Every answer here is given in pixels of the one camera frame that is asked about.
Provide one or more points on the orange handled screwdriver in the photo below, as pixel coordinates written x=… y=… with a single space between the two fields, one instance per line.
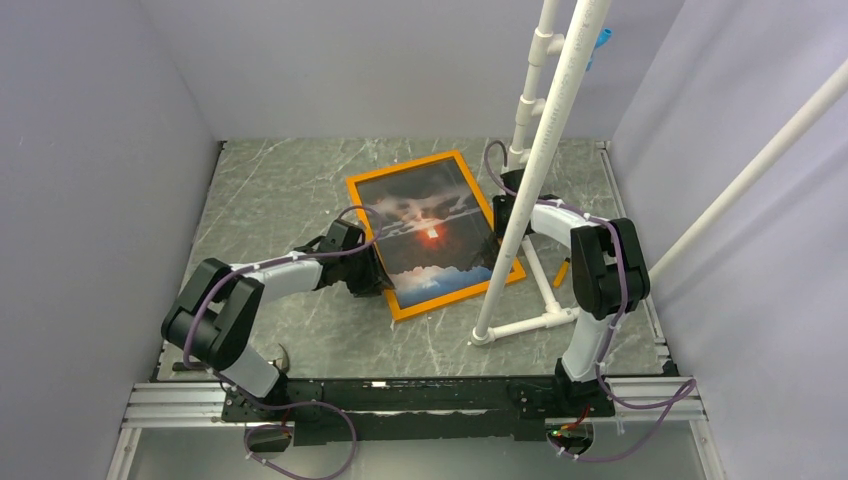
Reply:
x=561 y=274

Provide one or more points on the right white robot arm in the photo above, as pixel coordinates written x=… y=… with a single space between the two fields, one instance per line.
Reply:
x=609 y=279

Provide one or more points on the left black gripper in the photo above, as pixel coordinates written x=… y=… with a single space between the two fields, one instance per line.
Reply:
x=375 y=277

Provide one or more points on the black rod on table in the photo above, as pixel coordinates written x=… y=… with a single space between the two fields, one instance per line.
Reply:
x=182 y=367

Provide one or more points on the blue pipe fitting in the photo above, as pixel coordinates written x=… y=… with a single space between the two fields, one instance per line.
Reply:
x=603 y=37

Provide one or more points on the aluminium rail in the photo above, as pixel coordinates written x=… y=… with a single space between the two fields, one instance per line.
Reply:
x=200 y=403

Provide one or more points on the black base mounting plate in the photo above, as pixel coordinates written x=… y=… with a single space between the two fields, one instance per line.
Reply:
x=522 y=408

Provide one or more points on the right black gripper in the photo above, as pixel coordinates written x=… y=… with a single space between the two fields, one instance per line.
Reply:
x=500 y=202

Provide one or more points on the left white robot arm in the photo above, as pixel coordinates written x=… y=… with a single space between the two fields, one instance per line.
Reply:
x=213 y=316

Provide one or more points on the orange picture frame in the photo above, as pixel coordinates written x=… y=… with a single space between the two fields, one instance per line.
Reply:
x=433 y=229

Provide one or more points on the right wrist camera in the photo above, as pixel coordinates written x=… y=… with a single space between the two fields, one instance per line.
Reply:
x=511 y=181

